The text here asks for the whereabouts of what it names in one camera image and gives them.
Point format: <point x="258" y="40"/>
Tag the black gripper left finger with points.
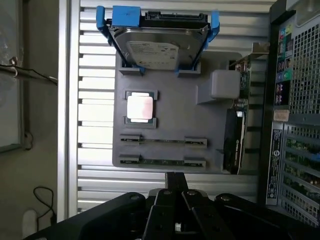
<point x="160" y="215"/>

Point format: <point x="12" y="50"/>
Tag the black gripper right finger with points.
<point x="200" y="215"/>

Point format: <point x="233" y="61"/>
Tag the green RAM stick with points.
<point x="162" y="162"/>
<point x="162" y="141"/>

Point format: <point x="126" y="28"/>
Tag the black graphics card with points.
<point x="233" y="142"/>

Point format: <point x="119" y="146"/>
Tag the grey plastic parts rack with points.
<point x="175" y="112"/>

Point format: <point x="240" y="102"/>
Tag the silver CPU chip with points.
<point x="140" y="107"/>

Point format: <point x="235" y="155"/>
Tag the white rounded object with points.
<point x="29" y="225"/>

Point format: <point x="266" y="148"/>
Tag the translucent white plastic block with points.
<point x="225" y="83"/>

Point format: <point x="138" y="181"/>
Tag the black PC case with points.
<point x="300" y="100"/>

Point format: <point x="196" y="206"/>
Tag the hard disk with blue carrier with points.
<point x="155" y="50"/>

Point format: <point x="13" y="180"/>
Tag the grey framed glass panel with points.
<point x="10" y="100"/>

